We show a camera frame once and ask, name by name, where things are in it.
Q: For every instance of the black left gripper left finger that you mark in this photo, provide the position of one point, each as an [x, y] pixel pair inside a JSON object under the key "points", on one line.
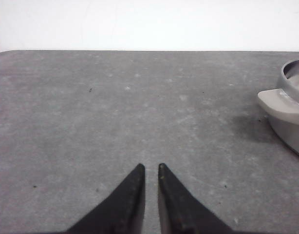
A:
{"points": [[122, 212]]}

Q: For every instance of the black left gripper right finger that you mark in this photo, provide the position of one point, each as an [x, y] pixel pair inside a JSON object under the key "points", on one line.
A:
{"points": [[180, 212]]}

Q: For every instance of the stainless steel steamer pot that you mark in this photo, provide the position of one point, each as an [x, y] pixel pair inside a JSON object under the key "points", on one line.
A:
{"points": [[282, 105]]}

